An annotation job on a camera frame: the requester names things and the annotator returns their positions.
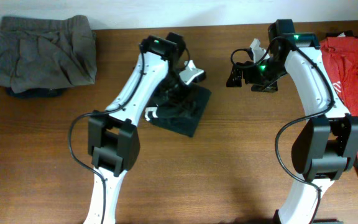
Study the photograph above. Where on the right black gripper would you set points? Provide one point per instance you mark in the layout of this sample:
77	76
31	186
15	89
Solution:
257	85

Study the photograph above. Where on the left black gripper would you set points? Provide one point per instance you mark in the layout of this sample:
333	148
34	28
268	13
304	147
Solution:
181	99

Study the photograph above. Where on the black Nike t-shirt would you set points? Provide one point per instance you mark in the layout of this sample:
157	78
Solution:
178	111

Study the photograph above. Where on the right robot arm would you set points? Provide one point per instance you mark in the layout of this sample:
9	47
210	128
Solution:
328	144

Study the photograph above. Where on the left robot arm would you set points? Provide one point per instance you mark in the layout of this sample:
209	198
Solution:
113	140

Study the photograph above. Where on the black logo t-shirt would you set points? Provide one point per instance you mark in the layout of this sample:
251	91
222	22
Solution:
346	33

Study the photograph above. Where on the folded dark navy garment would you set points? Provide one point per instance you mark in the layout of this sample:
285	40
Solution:
36	93

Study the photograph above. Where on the folded grey shorts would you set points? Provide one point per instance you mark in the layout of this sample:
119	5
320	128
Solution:
46	54

